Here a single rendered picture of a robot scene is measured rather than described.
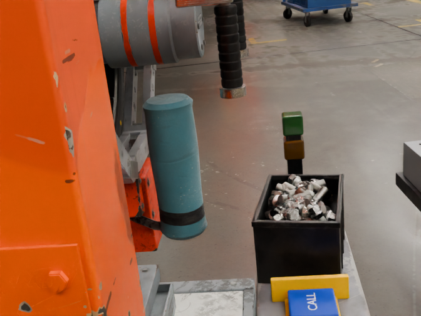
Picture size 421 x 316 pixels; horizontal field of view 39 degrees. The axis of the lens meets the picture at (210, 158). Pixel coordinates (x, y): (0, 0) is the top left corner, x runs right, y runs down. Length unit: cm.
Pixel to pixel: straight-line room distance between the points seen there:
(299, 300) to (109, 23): 58
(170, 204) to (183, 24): 32
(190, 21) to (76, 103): 54
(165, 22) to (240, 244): 115
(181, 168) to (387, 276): 99
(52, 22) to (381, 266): 154
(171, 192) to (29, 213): 52
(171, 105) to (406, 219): 136
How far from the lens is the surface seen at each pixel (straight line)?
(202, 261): 200
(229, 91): 97
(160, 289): 160
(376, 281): 186
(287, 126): 116
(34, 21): 52
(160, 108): 102
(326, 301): 91
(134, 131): 131
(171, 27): 108
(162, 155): 104
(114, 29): 110
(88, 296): 60
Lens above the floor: 99
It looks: 20 degrees down
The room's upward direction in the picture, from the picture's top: 6 degrees counter-clockwise
